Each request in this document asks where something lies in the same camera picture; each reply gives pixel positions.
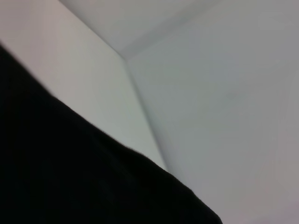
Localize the black t-shirt with white print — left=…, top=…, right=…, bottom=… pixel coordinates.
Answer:
left=0, top=44, right=224, bottom=224

